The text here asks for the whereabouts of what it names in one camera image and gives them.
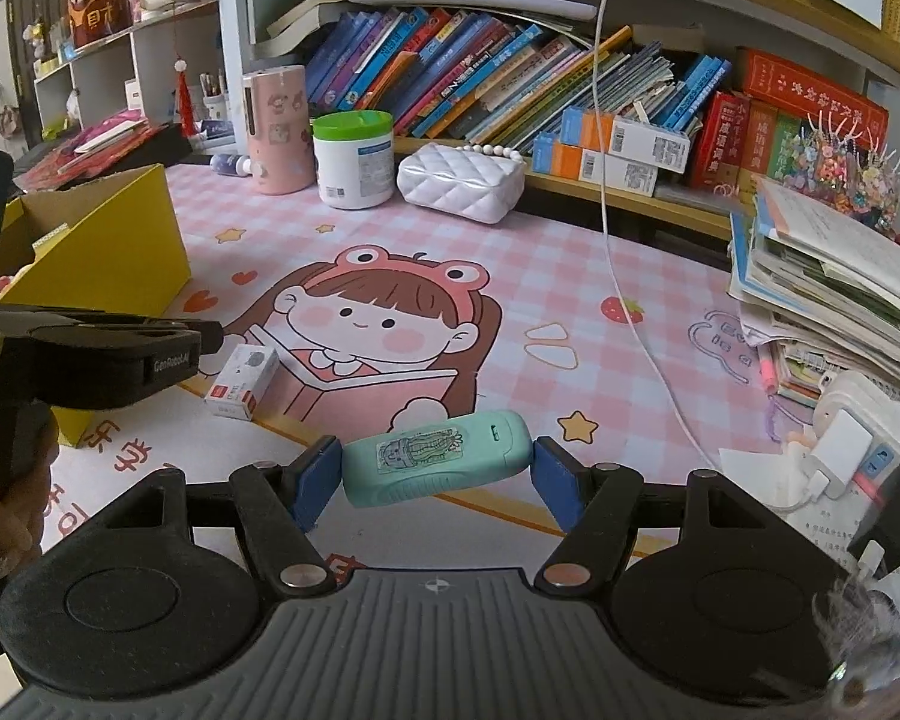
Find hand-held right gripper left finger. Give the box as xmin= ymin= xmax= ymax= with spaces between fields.
xmin=146 ymin=435 xmax=344 ymax=595

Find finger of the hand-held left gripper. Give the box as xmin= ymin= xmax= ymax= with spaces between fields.
xmin=0 ymin=304 xmax=226 ymax=355

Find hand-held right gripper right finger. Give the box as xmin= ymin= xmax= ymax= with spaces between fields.
xmin=532 ymin=435 xmax=788 ymax=593

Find yellow cardboard box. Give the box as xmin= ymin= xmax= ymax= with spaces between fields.
xmin=0 ymin=163 xmax=192 ymax=449

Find mint green handheld device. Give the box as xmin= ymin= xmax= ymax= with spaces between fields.
xmin=343 ymin=410 xmax=535 ymax=509

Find small white box red label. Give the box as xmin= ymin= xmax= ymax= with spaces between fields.
xmin=205 ymin=343 xmax=280 ymax=421

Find person's left hand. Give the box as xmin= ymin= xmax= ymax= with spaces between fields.
xmin=0 ymin=427 xmax=62 ymax=580

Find pile of red packets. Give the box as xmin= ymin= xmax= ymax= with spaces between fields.
xmin=15 ymin=111 xmax=166 ymax=188

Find pink printed tablecloth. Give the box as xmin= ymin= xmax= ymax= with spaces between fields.
xmin=37 ymin=161 xmax=900 ymax=578

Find red tassel ornament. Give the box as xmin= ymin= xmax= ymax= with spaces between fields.
xmin=172 ymin=52 xmax=196 ymax=137

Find pink cartoon tumbler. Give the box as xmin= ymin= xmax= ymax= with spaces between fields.
xmin=241 ymin=65 xmax=308 ymax=196

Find printed white paper sheet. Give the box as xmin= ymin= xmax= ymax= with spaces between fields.
xmin=787 ymin=480 xmax=900 ymax=593

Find white usb charger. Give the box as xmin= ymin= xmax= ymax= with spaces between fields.
xmin=806 ymin=412 xmax=875 ymax=502

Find white jar green lid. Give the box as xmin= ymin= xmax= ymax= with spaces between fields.
xmin=313 ymin=111 xmax=396 ymax=211

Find white cubby shelf unit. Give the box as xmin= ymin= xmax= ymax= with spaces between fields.
xmin=30 ymin=0 xmax=222 ymax=143

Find white quilted purse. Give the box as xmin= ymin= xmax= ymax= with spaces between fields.
xmin=396 ymin=142 xmax=527 ymax=224

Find orange blue white carton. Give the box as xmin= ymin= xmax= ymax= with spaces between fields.
xmin=532 ymin=133 xmax=659 ymax=197
xmin=560 ymin=106 xmax=691 ymax=164

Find white yellow bookshelf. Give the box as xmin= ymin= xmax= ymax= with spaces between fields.
xmin=217 ymin=0 xmax=900 ymax=241

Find fortune god figure box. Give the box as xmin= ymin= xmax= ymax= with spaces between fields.
xmin=67 ymin=0 xmax=137 ymax=50

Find white power strip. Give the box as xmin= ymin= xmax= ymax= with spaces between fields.
xmin=784 ymin=371 xmax=900 ymax=500

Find black power adapter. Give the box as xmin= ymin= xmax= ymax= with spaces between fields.
xmin=847 ymin=456 xmax=900 ymax=578

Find stack of papers and books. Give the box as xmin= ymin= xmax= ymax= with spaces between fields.
xmin=727 ymin=176 xmax=900 ymax=410

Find thick cream-paged book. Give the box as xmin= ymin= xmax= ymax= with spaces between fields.
xmin=266 ymin=0 xmax=353 ymax=38
xmin=251 ymin=4 xmax=346 ymax=57

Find row of colourful books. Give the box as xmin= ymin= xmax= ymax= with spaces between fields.
xmin=304 ymin=6 xmax=728 ymax=158

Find colourful beaded hair ornament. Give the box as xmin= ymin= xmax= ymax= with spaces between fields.
xmin=795 ymin=109 xmax=900 ymax=233

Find red boxed book set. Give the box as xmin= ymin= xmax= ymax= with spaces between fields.
xmin=690 ymin=47 xmax=890 ymax=192

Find white hanging cable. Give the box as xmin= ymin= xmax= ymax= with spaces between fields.
xmin=598 ymin=0 xmax=721 ymax=466

